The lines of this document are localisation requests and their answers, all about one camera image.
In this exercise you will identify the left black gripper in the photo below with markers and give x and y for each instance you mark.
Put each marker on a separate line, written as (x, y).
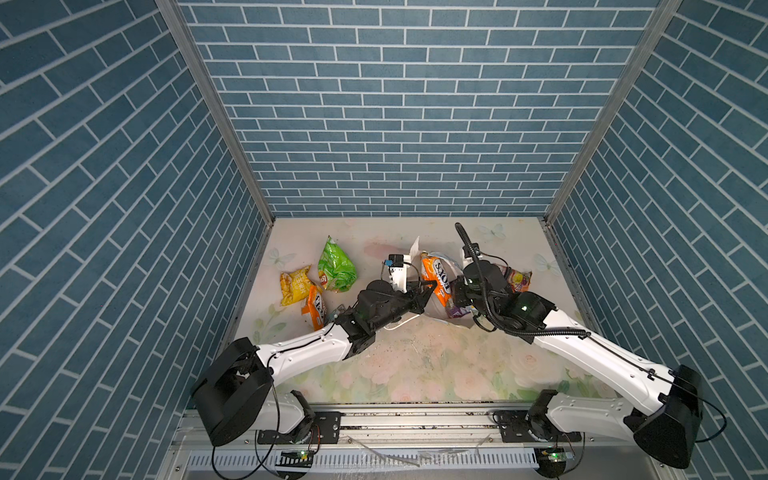
(416, 301)

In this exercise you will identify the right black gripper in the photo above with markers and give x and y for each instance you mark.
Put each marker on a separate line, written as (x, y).
(458, 287)

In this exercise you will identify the green floral paper bag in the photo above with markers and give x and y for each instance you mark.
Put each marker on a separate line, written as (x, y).
(413, 273)

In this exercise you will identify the orange Fox's candy bag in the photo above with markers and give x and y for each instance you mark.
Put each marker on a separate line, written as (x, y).
(314, 309)
(432, 268)

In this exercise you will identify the purple snack packet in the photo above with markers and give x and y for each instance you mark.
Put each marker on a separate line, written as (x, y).
(453, 311)

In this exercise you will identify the Fox's fruits candy bag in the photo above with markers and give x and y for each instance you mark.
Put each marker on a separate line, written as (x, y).
(519, 281)

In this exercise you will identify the green snack bag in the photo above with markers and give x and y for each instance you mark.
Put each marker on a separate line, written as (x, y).
(336, 271)

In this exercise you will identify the yellow snack bag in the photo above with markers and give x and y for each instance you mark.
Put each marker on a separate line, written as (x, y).
(295, 286)

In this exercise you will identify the teal Fox's blossom candy bag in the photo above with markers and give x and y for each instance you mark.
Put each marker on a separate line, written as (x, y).
(336, 314)

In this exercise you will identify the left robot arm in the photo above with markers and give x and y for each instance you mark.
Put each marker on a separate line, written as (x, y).
(238, 389)

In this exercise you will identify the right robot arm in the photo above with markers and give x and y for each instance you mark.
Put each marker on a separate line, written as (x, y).
(656, 407)

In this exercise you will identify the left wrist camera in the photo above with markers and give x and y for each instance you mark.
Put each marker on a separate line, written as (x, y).
(396, 266)

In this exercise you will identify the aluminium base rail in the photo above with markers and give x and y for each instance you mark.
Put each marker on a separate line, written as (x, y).
(402, 425)

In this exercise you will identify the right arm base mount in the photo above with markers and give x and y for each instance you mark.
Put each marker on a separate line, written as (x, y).
(515, 426)

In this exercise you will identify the white vented cable tray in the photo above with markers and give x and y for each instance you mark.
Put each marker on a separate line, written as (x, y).
(385, 460)

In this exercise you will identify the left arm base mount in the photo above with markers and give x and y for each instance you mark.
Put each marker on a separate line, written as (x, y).
(323, 428)

